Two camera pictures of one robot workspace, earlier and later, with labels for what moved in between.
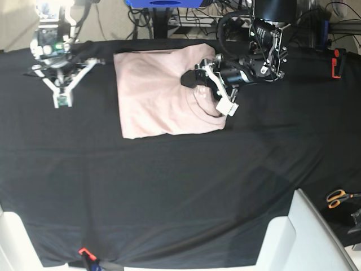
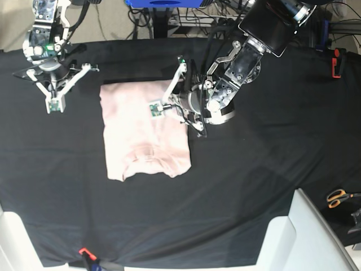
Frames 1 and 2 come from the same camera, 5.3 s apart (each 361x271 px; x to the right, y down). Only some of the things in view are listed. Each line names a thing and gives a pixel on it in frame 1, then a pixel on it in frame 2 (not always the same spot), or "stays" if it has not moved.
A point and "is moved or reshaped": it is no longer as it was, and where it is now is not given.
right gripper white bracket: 226,105 -> 171,105
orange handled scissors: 334,197 stays
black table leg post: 160,21 stays
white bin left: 17,252 stays
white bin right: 302,241 stays
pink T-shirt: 153,101 is moved or reshaped
